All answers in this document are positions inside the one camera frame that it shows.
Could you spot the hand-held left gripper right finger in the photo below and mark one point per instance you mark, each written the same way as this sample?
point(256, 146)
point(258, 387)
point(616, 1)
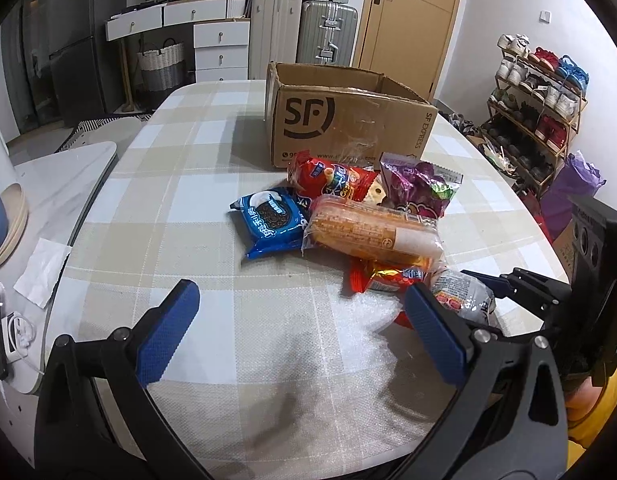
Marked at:
point(433, 332)

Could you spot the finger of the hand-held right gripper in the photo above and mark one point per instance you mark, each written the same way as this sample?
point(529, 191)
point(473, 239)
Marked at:
point(533, 292)

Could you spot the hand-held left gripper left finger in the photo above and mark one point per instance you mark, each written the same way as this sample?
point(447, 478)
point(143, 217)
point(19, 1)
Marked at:
point(168, 327)

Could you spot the clear snack packet red print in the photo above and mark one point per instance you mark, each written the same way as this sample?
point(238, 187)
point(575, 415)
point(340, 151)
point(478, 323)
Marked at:
point(461, 297)

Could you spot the small red snack packet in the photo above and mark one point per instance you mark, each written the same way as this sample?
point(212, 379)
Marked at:
point(383, 277)

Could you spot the purple snack packet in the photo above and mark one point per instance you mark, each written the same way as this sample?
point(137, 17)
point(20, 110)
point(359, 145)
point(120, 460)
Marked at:
point(421, 190)

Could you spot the large red chip bag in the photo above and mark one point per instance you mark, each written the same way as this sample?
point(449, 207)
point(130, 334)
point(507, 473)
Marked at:
point(323, 180)

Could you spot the brown cardboard box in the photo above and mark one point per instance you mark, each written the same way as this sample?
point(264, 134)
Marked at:
point(338, 120)

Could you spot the cardboard box on floor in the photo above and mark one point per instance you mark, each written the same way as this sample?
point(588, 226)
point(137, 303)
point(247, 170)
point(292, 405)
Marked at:
point(567, 252)

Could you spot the purple bag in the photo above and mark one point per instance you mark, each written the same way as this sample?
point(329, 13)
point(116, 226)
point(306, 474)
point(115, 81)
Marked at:
point(568, 195)

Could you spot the clear packet of orange cake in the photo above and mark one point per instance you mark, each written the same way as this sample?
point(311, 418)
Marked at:
point(368, 232)

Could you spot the bin with rubbish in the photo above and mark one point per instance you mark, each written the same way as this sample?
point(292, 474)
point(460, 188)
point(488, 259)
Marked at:
point(497, 160)

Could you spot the white paper napkin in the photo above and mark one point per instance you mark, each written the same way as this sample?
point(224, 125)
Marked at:
point(41, 272)

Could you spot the blue cookie packet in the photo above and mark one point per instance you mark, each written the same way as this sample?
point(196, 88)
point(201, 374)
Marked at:
point(271, 222)

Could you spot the white charger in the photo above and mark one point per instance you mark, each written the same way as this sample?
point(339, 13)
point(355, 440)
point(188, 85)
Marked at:
point(16, 335)

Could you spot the beige checkered tablecloth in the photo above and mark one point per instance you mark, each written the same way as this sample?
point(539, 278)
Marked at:
point(198, 160)

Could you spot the wooden shoe rack with shoes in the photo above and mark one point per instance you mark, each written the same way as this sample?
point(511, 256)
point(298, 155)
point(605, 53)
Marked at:
point(533, 110)

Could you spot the white marble side table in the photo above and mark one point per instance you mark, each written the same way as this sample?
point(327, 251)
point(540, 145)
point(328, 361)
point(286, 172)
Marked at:
point(63, 185)

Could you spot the pile of shoes on floor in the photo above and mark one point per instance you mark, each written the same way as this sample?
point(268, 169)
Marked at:
point(463, 124)

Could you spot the white cylindrical container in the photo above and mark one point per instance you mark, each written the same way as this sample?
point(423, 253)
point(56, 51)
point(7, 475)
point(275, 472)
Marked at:
point(1, 160)

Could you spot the woven laundry basket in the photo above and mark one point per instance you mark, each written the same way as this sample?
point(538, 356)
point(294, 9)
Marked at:
point(161, 67)

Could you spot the wooden door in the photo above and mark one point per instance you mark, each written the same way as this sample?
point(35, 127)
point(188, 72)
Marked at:
point(413, 25)

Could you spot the white dresser with drawers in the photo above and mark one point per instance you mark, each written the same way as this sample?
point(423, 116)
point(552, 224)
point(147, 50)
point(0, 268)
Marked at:
point(221, 35)

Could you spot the dark refrigerator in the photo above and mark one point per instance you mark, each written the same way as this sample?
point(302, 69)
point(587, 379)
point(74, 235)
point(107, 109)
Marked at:
point(71, 35)

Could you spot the beige suitcase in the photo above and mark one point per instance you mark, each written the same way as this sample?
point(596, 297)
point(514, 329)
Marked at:
point(274, 35)

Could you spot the silver suitcase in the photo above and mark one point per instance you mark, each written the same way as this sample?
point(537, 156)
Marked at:
point(326, 32)

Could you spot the white wall switch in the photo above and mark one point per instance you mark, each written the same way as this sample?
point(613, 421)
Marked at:
point(545, 16)

